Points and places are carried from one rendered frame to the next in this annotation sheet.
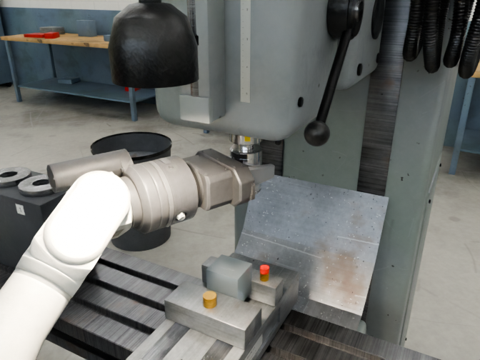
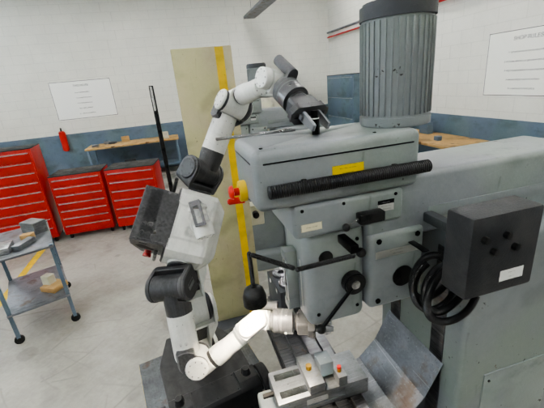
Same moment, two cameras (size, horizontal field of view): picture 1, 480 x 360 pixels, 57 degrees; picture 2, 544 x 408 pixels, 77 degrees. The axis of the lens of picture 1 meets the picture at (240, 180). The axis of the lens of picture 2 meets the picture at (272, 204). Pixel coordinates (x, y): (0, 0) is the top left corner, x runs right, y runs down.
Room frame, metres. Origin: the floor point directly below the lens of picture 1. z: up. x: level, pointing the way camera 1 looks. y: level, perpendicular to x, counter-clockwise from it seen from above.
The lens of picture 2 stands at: (-0.15, -0.64, 2.05)
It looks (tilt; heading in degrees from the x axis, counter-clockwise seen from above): 20 degrees down; 48
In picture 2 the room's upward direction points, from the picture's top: 5 degrees counter-clockwise
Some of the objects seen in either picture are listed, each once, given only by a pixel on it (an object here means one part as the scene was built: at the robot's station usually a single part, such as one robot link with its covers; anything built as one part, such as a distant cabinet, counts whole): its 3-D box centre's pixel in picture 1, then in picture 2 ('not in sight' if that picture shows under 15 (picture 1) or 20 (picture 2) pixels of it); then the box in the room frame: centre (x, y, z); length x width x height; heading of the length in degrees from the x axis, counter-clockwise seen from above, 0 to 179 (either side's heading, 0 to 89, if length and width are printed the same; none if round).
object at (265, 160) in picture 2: not in sight; (322, 159); (0.62, -0.02, 1.81); 0.47 x 0.26 x 0.16; 152
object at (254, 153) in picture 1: (246, 150); not in sight; (0.60, -0.01, 1.26); 0.05 x 0.05 x 0.01
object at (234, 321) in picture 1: (212, 313); (310, 372); (0.57, 0.04, 1.00); 0.15 x 0.06 x 0.04; 62
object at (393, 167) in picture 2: not in sight; (352, 178); (0.56, -0.15, 1.79); 0.45 x 0.04 x 0.04; 152
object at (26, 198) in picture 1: (33, 219); (285, 293); (0.86, 0.46, 1.01); 0.22 x 0.12 x 0.20; 64
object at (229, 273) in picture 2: not in sight; (223, 201); (1.31, 1.59, 1.15); 0.52 x 0.40 x 2.30; 152
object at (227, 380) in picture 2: not in sight; (201, 359); (0.51, 0.83, 0.59); 0.64 x 0.52 x 0.33; 73
